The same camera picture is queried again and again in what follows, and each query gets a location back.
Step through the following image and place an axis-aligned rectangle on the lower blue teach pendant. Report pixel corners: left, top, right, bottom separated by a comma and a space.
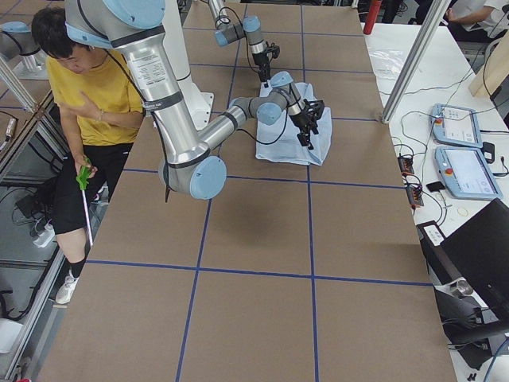
434, 146, 503, 201

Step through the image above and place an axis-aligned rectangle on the aluminium frame post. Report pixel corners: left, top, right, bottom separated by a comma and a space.
380, 0, 449, 124

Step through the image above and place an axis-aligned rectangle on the red cylinder bottle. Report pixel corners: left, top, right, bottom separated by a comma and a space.
363, 0, 383, 35

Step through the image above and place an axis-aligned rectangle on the right orange grey hub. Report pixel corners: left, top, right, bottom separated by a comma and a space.
406, 185, 424, 209

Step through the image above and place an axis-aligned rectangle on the white power strip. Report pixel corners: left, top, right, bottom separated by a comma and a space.
33, 223, 55, 248

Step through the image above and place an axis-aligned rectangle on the left orange grey hub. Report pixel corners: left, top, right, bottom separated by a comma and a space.
397, 156, 414, 176

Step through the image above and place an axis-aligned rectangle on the black computer monitor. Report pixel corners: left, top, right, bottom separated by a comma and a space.
417, 198, 508, 318

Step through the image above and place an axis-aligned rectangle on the clear plastic zip bag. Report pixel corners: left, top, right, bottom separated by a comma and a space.
368, 49, 406, 80

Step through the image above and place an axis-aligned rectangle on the person in yellow shirt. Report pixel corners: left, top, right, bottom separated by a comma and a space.
32, 7, 143, 304

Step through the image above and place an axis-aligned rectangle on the orange grey hub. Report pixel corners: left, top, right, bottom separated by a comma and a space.
397, 156, 414, 176
406, 185, 424, 209

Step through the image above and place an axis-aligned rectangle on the blue teach pendant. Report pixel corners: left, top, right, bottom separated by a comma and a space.
431, 103, 483, 148
434, 146, 503, 201

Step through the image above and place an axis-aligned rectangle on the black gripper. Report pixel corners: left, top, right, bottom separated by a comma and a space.
251, 41, 280, 88
292, 99, 324, 150

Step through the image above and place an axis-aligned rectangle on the upper blue teach pendant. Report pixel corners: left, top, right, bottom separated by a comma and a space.
431, 103, 483, 148

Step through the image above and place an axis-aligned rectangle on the light blue button shirt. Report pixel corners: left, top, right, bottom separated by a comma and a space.
255, 107, 332, 166

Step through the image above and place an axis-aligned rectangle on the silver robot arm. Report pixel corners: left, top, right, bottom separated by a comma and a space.
64, 1, 324, 200
206, 0, 280, 88

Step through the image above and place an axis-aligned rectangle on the green handled stick tool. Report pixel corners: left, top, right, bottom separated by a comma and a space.
76, 158, 94, 247

